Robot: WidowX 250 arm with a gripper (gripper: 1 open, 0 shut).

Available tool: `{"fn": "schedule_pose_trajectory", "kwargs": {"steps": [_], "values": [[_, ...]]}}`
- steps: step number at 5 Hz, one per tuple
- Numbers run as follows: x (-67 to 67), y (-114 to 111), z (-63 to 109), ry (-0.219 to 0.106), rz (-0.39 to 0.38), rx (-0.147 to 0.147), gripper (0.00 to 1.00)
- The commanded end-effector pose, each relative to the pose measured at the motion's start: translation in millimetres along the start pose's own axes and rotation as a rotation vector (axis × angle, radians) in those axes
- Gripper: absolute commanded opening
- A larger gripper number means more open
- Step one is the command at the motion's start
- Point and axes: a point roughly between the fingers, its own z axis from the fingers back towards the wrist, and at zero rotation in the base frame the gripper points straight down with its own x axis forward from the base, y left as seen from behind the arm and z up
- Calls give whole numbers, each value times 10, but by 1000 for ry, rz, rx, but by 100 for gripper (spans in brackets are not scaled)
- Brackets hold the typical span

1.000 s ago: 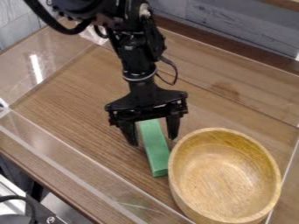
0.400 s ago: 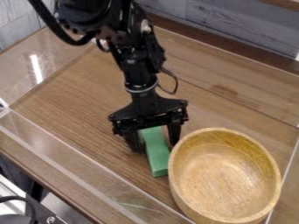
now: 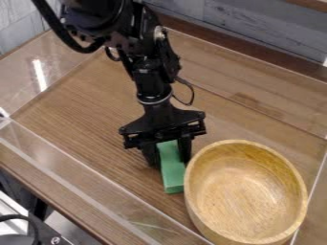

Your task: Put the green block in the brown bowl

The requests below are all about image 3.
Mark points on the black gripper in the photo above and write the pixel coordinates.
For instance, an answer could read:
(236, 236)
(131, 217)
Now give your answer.
(163, 123)

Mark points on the green rectangular block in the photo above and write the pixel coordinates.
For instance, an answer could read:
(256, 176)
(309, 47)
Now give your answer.
(172, 167)

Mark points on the brown wooden bowl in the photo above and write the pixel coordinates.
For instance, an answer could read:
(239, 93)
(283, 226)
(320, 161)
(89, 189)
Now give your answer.
(245, 194)

